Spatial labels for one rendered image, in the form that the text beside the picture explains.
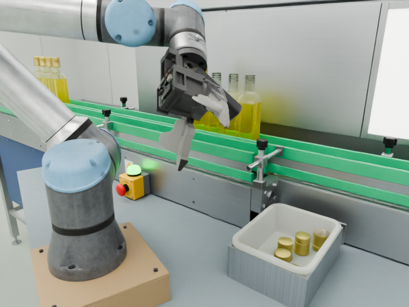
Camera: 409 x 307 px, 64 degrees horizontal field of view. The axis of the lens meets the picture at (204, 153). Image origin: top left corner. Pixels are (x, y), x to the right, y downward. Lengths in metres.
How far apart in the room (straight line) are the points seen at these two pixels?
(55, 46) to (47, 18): 6.62
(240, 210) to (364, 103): 0.44
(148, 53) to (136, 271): 0.97
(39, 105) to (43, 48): 6.37
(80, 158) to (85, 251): 0.17
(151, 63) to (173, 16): 0.74
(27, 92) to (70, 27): 0.21
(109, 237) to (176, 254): 0.21
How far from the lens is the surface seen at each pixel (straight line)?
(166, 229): 0.91
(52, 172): 0.61
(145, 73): 1.45
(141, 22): 0.54
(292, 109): 1.04
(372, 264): 0.87
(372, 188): 0.85
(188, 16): 0.70
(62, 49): 7.28
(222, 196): 0.90
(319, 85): 1.00
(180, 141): 0.60
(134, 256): 0.71
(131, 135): 1.13
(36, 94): 0.75
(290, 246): 0.76
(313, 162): 0.87
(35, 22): 0.60
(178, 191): 1.01
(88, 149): 0.64
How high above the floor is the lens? 1.23
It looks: 19 degrees down
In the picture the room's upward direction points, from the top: straight up
